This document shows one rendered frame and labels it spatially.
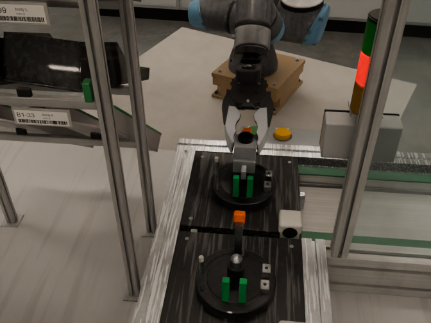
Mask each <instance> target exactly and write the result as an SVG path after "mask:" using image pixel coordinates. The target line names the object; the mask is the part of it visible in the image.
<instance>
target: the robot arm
mask: <svg viewBox="0 0 431 323"><path fill-rule="evenodd" d="M329 13H330V5H329V4H327V3H325V4H324V0H235V1H234V0H191V2H190V3H189V9H188V18H189V22H190V24H191V25H192V26H193V27H195V28H199V29H205V30H207V31H216V32H221V33H228V34H232V35H231V39H234V45H233V49H232V51H231V54H230V57H229V60H228V68H229V70H230V71H231V72H232V73H234V74H236V77H234V79H232V82H231V83H230V85H231V86H232V88H231V90H228V89H227V90H226V95H225V97H224V99H223V103H222V113H223V123H224V132H225V138H226V143H227V146H228V148H229V150H230V152H231V153H232V152H233V147H234V136H235V134H236V125H237V123H238V122H239V120H240V117H241V113H240V111H239V110H243V111H244V110H255V111H256V112H255V113H254V121H255V123H256V124H257V132H256V134H257V137H258V139H257V153H258V154H260V153H261V151H262V150H263V148H264V146H265V143H266V139H267V134H268V131H269V127H270V123H271V119H272V116H273V100H272V99H271V92H270V91H269V92H267V90H266V88H267V87H268V84H267V80H264V78H263V77H266V76H270V75H272V74H274V73H275V72H276V71H277V68H278V59H277V57H276V52H275V48H274V45H273V44H275V43H276V42H277V41H279V40H280V41H284V42H292V43H296V44H301V45H309V46H314V45H316V44H317V43H318V42H319V41H320V40H321V37H322V36H323V33H324V30H325V27H326V23H327V21H328V16H329Z"/></svg>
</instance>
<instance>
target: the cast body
mask: <svg viewBox="0 0 431 323"><path fill-rule="evenodd" d="M256 149H257V136H256V135H253V134H251V133H250V132H246V131H245V132H242V133H240V134H236V135H235V142H234V147H233V171H234V172H241V179H246V173H255V160H256Z"/></svg>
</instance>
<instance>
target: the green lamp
mask: <svg viewBox="0 0 431 323"><path fill-rule="evenodd" d="M376 25H377V24H376V23H374V22H372V21H371V20H370V19H369V18H367V22H366V28H365V32H364V38H363V42H362V48H361V50H362V52H363V53H364V54H365V55H367V56H369V57H370V56H371V50H372V46H373V41H374V37H375V32H376Z"/></svg>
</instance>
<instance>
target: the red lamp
mask: <svg viewBox="0 0 431 323"><path fill-rule="evenodd" d="M369 59H370V57H369V56H367V55H365V54H364V53H363V52H362V50H361V52H360V58H359V64H358V67H357V73H356V78H355V81H356V82H357V83H358V84H359V85H360V86H362V87H364V83H365V80H366V74H367V71H368V65H369Z"/></svg>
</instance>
